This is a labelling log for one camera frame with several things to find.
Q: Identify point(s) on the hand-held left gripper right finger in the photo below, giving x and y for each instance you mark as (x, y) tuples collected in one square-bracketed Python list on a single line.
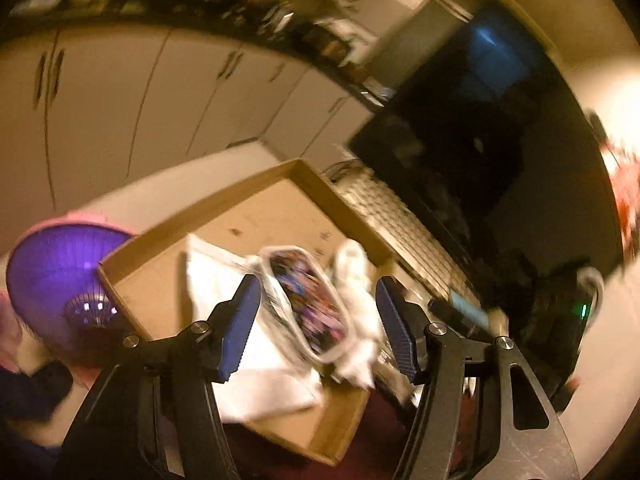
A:
[(398, 332)]

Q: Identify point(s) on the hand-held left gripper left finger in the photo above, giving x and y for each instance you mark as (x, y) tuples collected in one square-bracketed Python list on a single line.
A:
[(241, 327)]

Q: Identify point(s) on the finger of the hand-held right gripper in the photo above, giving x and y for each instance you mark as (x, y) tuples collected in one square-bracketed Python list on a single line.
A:
[(462, 310)]

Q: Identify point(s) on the white cloth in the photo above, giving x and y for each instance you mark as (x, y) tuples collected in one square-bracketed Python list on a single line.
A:
[(215, 280), (357, 270)]

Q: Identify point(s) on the colourful patterned pouch white trim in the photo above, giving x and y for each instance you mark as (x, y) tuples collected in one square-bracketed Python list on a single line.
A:
[(310, 300)]

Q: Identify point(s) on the brown cardboard box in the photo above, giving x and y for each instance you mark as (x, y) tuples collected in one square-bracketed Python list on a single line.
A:
[(280, 210)]

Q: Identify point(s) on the white keyboard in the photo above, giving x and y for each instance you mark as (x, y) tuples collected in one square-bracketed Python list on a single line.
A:
[(400, 225)]

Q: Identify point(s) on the dark red blanket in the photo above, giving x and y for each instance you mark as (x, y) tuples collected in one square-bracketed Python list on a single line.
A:
[(370, 440)]

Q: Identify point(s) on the red object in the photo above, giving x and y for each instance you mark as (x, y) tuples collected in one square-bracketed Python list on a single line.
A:
[(625, 195)]

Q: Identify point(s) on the black monitor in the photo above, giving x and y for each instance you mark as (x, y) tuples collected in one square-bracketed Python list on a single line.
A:
[(475, 135)]

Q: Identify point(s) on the purple plastic basket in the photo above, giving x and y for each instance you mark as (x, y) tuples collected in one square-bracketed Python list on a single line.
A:
[(55, 270)]

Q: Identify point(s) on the dark cloth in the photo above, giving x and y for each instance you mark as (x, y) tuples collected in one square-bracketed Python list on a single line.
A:
[(30, 395)]

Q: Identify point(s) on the white cabinet doors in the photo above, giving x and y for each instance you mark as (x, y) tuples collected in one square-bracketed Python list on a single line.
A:
[(150, 110)]

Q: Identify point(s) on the cluttered dark countertop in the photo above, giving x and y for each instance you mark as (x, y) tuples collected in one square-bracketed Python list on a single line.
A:
[(240, 5)]

